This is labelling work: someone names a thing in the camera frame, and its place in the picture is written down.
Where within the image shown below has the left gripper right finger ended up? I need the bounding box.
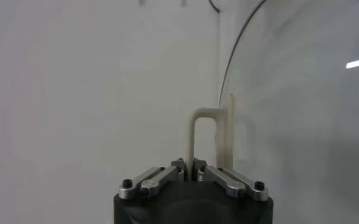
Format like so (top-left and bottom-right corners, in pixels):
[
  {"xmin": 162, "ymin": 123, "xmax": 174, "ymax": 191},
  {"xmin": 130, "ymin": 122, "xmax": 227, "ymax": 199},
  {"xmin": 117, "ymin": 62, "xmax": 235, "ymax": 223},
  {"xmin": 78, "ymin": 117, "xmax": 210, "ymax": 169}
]
[{"xmin": 193, "ymin": 158, "xmax": 270, "ymax": 202}]

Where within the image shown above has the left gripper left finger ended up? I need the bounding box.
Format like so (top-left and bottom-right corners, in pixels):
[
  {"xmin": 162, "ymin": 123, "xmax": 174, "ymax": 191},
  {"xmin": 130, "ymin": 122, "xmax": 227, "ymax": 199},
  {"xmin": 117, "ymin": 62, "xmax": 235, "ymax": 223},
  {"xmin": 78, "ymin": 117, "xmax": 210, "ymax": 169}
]
[{"xmin": 118, "ymin": 157, "xmax": 186, "ymax": 201}]

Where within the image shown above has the glass lid cream handle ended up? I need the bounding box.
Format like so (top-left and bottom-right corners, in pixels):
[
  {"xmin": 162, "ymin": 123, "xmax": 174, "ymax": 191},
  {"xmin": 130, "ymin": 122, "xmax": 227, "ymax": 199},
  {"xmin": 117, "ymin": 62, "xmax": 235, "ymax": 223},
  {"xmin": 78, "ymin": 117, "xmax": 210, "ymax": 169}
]
[{"xmin": 185, "ymin": 0, "xmax": 359, "ymax": 224}]

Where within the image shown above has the cooker power cord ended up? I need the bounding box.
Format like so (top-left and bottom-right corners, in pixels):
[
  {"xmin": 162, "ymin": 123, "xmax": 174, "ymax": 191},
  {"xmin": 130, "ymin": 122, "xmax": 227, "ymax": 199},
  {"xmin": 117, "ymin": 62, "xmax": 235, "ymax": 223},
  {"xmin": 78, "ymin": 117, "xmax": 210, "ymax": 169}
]
[{"xmin": 208, "ymin": 0, "xmax": 222, "ymax": 13}]

